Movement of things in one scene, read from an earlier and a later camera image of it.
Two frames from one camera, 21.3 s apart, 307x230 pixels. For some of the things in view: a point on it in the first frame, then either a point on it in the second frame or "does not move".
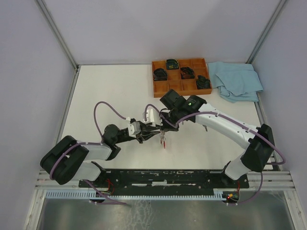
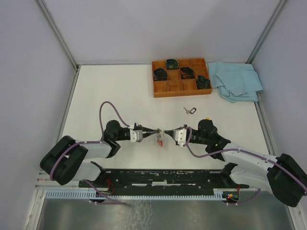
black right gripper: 165,128 → 170,132
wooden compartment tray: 192,77 does not move
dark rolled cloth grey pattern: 160,74 does not move
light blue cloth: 236,82 does not move
